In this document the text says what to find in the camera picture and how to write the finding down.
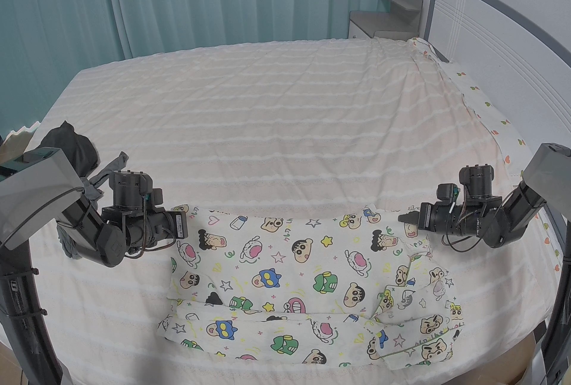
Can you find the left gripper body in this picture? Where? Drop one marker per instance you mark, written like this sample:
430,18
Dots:
171,225

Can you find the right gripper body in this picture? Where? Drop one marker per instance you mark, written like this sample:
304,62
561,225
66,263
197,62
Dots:
435,218

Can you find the white printed pyjama top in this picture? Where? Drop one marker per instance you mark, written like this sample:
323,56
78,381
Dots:
290,276

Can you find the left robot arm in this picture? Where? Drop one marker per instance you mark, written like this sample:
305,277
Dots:
102,236

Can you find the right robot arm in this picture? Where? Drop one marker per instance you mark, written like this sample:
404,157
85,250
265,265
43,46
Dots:
513,218

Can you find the bed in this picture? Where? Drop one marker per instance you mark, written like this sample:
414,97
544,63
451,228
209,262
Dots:
290,129

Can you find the dark grey garment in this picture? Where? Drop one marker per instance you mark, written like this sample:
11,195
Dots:
93,185

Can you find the black garment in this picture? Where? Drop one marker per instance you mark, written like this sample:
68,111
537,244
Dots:
71,147

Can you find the white heart printed pillow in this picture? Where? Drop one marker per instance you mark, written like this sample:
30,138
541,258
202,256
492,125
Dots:
423,45

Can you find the grey bedside table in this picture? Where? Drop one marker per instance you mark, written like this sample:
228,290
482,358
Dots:
370,20

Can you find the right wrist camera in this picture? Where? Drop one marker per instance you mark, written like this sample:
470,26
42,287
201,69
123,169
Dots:
446,193

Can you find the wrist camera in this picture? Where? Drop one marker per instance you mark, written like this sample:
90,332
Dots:
446,193
157,198

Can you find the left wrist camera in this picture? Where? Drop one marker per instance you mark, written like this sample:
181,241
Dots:
157,198

